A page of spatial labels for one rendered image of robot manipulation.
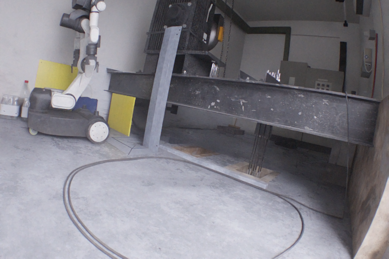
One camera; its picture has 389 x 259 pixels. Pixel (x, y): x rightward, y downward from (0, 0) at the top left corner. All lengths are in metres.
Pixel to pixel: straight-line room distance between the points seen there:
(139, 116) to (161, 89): 1.01
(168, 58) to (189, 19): 0.46
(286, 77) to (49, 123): 4.21
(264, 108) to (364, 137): 0.65
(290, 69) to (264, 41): 1.08
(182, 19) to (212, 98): 0.82
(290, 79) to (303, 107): 3.28
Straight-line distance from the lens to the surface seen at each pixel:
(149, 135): 1.74
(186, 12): 2.00
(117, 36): 2.87
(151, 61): 2.14
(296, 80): 4.52
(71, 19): 1.83
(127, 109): 2.21
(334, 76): 4.46
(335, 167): 1.98
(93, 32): 1.63
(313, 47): 4.93
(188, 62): 1.82
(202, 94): 1.60
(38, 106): 1.75
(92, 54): 1.63
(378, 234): 0.88
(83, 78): 1.79
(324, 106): 1.28
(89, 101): 2.45
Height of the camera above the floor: 0.44
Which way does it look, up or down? 2 degrees down
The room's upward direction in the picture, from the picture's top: 11 degrees clockwise
